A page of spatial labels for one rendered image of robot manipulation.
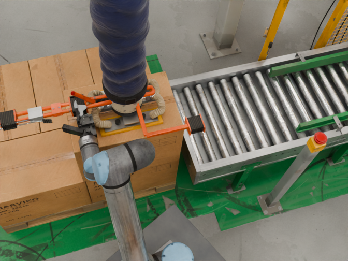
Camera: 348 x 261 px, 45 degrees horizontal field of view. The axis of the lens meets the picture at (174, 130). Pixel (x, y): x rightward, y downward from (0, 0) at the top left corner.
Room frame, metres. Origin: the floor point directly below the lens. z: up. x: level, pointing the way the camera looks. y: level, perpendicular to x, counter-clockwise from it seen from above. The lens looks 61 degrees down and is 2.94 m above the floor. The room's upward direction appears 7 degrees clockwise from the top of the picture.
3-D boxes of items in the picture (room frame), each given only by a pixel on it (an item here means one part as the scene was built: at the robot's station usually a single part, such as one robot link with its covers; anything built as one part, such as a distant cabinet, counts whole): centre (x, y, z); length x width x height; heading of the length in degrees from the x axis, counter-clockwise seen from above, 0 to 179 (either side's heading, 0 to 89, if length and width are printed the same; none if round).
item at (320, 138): (1.13, -0.77, 1.02); 0.07 x 0.07 x 0.04
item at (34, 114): (1.03, 0.70, 1.07); 0.07 x 0.07 x 0.04; 23
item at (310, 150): (1.13, -0.77, 0.50); 0.07 x 0.07 x 1.00; 24
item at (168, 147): (1.20, 0.30, 0.74); 0.60 x 0.40 x 0.40; 112
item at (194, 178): (1.36, -0.04, 0.47); 0.70 x 0.03 x 0.15; 24
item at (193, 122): (1.09, -0.10, 1.07); 0.09 x 0.08 x 0.05; 23
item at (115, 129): (1.12, 0.24, 0.97); 0.34 x 0.10 x 0.05; 113
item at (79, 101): (1.12, 0.50, 1.07); 0.10 x 0.08 x 0.06; 23
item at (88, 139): (0.91, 0.41, 1.07); 0.09 x 0.05 x 0.10; 114
